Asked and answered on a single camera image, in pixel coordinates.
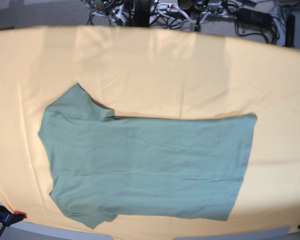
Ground black power adapter brick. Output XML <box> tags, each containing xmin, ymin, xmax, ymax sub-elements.
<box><xmin>236</xmin><ymin>8</ymin><xmax>273</xmax><ymax>28</ymax></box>

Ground blue black bar clamp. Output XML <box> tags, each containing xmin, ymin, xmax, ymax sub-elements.
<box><xmin>0</xmin><ymin>205</ymin><xmax>28</xmax><ymax>238</ymax></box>

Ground tangled black floor cables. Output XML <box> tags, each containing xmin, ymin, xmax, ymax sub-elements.
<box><xmin>87</xmin><ymin>0</ymin><xmax>283</xmax><ymax>45</ymax></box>

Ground black monitor stand post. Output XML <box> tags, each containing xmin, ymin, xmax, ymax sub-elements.
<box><xmin>133</xmin><ymin>0</ymin><xmax>152</xmax><ymax>28</ymax></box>

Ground yellow table cloth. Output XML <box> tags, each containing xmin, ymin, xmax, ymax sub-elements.
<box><xmin>0</xmin><ymin>25</ymin><xmax>300</xmax><ymax>240</ymax></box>

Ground dark computer tower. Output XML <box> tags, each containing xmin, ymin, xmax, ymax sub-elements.
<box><xmin>284</xmin><ymin>14</ymin><xmax>296</xmax><ymax>48</ymax></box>

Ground green T-shirt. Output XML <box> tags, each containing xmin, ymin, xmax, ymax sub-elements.
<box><xmin>38</xmin><ymin>84</ymin><xmax>257</xmax><ymax>229</ymax></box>

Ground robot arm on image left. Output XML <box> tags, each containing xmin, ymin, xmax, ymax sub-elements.
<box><xmin>81</xmin><ymin>0</ymin><xmax>125</xmax><ymax>18</ymax></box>

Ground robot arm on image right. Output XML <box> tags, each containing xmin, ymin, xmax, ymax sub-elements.
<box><xmin>175</xmin><ymin>0</ymin><xmax>231</xmax><ymax>33</ymax></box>

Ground white power strip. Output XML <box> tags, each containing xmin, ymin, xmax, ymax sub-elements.
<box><xmin>151</xmin><ymin>1</ymin><xmax>182</xmax><ymax>13</ymax></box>

